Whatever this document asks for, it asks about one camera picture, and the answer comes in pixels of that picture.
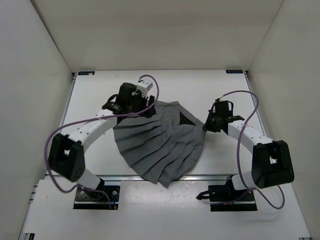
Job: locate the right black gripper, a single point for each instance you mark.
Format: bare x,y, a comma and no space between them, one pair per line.
207,127

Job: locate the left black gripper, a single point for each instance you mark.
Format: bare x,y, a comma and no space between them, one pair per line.
146,106

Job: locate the grey pleated skirt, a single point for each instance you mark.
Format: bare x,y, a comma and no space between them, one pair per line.
162,148

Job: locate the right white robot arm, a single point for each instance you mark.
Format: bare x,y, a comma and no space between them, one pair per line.
271,163

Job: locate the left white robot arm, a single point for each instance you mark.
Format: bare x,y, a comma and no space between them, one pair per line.
67,152

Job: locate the right blue corner label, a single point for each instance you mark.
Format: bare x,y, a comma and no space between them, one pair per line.
234,71

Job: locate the blue corner label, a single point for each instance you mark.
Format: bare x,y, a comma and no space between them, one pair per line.
234,71
86,73

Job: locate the left blue corner label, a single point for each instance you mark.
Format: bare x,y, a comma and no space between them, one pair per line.
86,73

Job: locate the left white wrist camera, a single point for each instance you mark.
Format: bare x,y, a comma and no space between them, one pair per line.
144,86

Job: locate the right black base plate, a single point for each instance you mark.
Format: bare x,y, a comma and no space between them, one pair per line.
223,199

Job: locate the aluminium front rail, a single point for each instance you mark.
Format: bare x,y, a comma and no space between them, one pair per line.
190,178

